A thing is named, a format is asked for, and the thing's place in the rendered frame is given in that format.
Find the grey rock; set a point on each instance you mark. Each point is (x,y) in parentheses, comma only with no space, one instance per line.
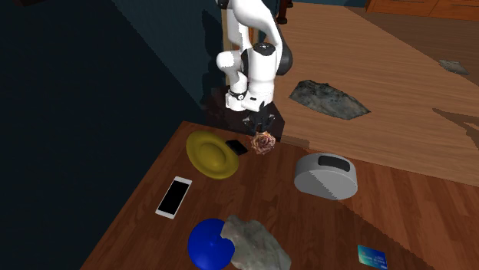
(256,246)

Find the large grey mottled flat slab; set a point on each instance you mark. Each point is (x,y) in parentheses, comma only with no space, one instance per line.
(327,99)

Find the white smartphone black screen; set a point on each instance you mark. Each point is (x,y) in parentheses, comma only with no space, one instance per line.
(174,197)

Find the grey round speaker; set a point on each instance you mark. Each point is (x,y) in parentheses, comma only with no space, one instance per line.
(323,181)

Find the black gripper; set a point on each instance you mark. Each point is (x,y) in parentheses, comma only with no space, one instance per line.
(259,119)

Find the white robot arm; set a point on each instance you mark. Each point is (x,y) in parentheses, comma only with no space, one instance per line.
(258,71)

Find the teal card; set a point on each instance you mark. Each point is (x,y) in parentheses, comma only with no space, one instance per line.
(371,257)

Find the brown dried rose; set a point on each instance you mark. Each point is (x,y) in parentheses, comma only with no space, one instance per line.
(263,143)

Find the small black phone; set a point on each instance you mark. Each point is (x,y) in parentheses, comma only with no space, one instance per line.
(236,147)

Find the yellow plate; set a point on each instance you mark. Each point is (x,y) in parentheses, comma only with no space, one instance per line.
(211,155)

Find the small grey mottled flat slab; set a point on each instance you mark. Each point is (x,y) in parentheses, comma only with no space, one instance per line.
(453,67)

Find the dark wooden furniture leg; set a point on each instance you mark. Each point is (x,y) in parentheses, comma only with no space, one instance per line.
(283,11)

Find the dark robot stand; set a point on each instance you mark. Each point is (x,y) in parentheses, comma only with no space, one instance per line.
(221,116)

